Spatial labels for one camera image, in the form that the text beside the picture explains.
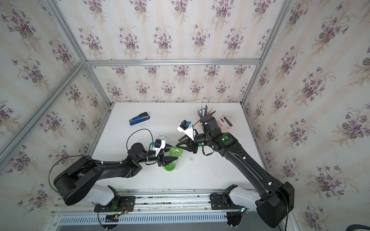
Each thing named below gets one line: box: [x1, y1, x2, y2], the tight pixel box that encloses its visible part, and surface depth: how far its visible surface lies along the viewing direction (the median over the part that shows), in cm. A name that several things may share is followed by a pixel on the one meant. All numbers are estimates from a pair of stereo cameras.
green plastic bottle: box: [163, 145, 184, 172], surface depth 76 cm
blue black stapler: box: [129, 111, 151, 126], surface depth 109 cm
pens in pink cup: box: [195, 103, 217, 118], surface depth 103 cm
